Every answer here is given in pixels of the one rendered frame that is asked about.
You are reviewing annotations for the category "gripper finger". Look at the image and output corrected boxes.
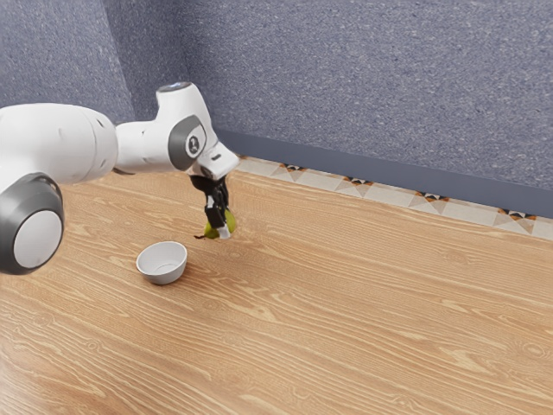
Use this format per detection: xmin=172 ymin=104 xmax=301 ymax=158
xmin=203 ymin=194 xmax=232 ymax=240

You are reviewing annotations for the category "green pear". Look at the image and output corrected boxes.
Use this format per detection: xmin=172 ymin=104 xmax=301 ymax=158
xmin=194 ymin=209 xmax=238 ymax=240

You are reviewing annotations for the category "white bowl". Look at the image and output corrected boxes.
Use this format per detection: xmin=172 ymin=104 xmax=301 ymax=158
xmin=136 ymin=240 xmax=188 ymax=286

